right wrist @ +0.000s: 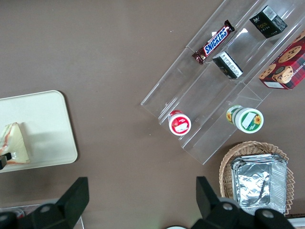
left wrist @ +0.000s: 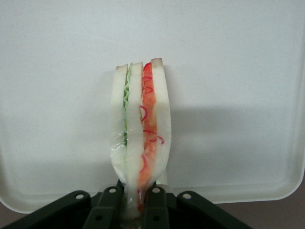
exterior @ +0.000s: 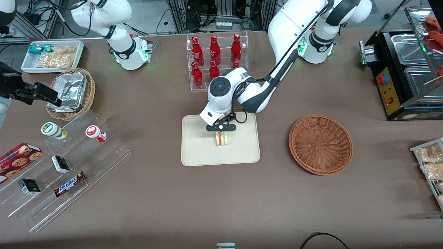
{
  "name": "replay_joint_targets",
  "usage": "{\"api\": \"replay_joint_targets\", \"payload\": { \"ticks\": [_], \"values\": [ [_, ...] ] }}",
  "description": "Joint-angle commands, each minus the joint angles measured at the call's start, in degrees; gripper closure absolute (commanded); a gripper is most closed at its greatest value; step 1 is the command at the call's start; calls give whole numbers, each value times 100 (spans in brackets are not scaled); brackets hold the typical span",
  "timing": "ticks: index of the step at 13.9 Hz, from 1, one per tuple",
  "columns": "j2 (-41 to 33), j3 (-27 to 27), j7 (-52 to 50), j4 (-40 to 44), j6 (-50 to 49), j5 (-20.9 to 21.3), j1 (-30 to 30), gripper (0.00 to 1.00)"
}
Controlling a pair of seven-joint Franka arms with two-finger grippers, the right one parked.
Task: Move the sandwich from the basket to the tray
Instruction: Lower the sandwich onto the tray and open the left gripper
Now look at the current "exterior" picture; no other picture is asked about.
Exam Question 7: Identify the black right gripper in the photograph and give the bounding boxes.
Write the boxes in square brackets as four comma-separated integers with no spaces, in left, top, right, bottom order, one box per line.
[0,62,63,107]

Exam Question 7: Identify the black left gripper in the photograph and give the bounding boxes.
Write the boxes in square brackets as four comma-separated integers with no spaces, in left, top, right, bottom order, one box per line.
[206,112,237,139]

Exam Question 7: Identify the triangular sandwich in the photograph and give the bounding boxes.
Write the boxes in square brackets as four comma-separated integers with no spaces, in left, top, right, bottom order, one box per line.
[215,131,230,147]

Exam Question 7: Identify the beige plastic tray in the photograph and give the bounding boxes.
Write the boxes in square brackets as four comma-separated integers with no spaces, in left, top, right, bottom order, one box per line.
[181,111,261,167]

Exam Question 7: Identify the small tan wicker basket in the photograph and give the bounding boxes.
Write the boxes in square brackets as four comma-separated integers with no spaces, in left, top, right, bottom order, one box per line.
[46,68,96,121]

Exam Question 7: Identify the brown wicker basket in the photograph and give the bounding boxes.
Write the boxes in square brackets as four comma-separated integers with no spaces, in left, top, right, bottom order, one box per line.
[288,114,354,176]

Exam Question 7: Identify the tray of packaged snacks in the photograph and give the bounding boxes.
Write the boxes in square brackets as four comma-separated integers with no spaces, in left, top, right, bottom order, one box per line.
[410,138,443,212]

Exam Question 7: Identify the aluminium foil containers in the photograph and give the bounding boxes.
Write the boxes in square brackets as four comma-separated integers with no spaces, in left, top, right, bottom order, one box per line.
[47,72,88,112]

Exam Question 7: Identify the green lid cup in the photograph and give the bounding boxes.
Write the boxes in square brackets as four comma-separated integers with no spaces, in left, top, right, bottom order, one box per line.
[41,122,68,140]

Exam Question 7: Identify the clear bag of chips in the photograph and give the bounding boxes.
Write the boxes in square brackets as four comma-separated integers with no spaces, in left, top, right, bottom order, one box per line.
[36,47,76,69]

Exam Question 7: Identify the white rectangular bin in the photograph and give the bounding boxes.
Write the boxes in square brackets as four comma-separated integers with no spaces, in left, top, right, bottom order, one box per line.
[21,40,85,74]

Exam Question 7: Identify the teal snack packet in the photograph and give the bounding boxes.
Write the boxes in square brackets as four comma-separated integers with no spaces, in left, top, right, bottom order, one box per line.
[28,44,52,55]

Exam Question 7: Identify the red lid cup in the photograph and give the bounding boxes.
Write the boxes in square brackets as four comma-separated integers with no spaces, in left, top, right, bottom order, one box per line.
[85,125,107,142]

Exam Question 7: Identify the small black carton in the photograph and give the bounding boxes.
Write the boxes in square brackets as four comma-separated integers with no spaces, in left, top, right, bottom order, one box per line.
[18,178,41,195]
[51,155,71,174]

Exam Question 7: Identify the red cookie box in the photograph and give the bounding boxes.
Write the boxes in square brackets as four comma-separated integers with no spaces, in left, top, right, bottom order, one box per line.
[0,142,43,184]

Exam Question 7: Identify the clear acrylic stepped shelf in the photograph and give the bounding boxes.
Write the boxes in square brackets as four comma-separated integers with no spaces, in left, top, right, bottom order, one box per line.
[0,110,131,233]

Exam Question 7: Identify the Snickers chocolate bar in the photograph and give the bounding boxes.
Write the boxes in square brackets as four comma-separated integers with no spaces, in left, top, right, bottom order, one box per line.
[54,171,87,197]

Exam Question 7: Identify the clear acrylic bottle rack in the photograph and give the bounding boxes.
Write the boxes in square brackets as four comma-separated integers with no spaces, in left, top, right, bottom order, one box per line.
[186,30,249,91]

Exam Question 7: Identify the black food warmer machine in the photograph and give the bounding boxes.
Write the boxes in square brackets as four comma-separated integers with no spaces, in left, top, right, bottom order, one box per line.
[359,5,443,121]

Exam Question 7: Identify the steel warmer pan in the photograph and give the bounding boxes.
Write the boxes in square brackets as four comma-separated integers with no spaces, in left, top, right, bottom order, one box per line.
[404,65,443,96]
[390,34,430,66]

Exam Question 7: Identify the clear bag of snacks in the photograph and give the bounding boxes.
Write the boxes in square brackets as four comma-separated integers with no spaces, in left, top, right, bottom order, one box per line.
[420,163,443,181]
[416,143,443,164]

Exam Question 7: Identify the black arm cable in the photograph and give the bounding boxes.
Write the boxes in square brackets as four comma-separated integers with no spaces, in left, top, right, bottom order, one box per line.
[233,0,329,124]

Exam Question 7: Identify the aluminium frame rack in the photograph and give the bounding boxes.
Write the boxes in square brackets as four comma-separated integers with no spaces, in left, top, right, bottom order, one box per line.
[165,0,277,33]

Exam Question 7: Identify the black table cable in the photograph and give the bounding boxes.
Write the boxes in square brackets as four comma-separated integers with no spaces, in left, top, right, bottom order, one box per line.
[299,232,350,249]

